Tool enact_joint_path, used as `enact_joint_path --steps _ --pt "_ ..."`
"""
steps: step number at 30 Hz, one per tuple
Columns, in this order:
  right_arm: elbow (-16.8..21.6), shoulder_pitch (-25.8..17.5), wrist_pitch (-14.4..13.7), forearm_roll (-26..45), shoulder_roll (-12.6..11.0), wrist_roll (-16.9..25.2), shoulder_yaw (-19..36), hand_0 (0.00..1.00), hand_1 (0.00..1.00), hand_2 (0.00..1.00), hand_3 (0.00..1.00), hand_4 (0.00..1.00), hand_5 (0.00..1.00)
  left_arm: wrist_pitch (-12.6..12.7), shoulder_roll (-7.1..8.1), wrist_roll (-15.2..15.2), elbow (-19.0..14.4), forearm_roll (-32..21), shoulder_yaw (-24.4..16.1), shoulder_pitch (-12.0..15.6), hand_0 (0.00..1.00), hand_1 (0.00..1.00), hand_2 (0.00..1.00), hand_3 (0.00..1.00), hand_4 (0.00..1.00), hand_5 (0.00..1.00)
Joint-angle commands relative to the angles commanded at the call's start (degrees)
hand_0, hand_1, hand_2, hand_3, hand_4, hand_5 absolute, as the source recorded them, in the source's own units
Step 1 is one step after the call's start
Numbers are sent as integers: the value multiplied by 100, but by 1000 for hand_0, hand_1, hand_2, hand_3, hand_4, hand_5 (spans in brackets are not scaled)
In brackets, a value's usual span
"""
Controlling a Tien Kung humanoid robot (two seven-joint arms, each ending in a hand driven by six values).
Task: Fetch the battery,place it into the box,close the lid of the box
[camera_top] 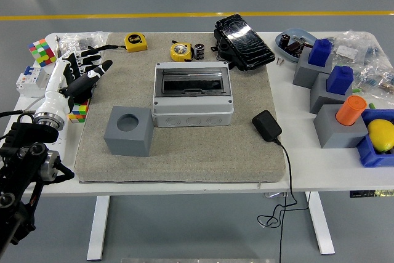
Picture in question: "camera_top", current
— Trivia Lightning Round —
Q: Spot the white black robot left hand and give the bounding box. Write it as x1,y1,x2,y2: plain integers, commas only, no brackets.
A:
34,46,113,122

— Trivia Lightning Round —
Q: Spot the smoky transparent box lid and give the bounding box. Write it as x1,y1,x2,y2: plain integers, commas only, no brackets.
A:
155,66,231,98

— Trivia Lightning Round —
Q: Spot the grey electrical box body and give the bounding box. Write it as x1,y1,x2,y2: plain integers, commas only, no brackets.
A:
152,61,235,127

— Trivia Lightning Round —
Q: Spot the white circuit breaker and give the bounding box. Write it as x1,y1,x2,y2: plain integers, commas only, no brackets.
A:
15,65,52,98

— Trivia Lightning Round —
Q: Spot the small colourful puzzle cube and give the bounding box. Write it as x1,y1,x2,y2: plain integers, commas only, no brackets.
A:
67,98,90,124

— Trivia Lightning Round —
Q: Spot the large colourful puzzle cube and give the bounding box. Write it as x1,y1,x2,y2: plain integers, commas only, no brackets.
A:
27,38,58,67

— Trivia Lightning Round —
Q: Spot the clear plastic bag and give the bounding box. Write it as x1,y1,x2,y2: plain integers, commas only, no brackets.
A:
60,31,110,56

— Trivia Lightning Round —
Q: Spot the grey cube holder round hole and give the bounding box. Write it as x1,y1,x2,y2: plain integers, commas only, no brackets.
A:
103,105,155,157

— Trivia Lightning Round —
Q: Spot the square yellow tape measure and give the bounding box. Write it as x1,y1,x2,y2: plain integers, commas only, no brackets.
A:
89,33,148,53

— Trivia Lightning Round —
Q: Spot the round yellow tape measure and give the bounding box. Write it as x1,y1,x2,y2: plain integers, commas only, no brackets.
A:
170,39,195,62

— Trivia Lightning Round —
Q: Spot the white table leg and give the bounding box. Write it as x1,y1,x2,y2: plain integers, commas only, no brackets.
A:
307,191,336,255
86,195,111,261

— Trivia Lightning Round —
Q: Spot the black silver capacitor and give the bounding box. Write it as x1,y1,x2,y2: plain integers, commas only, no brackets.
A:
193,43,206,60

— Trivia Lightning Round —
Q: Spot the grey-brown mat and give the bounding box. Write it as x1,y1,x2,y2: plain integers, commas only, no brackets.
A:
73,31,286,184

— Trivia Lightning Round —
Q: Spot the glossy black case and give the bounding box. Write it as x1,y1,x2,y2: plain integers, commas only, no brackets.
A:
214,13,276,72

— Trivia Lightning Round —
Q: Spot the black power adapter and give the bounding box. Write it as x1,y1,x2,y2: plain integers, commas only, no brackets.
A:
251,110,283,144

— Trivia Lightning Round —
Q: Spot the brown component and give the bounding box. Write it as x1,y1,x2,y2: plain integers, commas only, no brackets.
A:
287,41,304,56

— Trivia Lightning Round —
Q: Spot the blue-grey dish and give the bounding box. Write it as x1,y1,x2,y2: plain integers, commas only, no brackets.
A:
275,27,318,63

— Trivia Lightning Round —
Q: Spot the blue block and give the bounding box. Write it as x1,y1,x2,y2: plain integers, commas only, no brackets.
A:
326,65,354,95
307,38,333,67

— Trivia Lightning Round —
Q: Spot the orange cylinder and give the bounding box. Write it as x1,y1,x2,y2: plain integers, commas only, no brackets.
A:
335,95,368,127

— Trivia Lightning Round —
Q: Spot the clear bag of parts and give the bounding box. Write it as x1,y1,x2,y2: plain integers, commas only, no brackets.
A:
353,58,394,97
331,30,387,62

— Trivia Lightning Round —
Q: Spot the blue plastic bin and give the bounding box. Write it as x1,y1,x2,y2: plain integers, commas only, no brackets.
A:
356,108,394,168

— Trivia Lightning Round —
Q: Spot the yellow lemon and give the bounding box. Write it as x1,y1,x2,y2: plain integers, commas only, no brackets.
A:
368,119,394,153

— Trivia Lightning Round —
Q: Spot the black table control panel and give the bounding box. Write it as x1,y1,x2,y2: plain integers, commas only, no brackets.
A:
349,189,394,198

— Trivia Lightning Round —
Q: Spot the white cable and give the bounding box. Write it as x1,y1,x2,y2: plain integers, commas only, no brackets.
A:
17,95,47,116

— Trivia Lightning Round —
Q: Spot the black adapter cord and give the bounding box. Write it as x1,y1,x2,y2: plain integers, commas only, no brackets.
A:
257,138,310,263

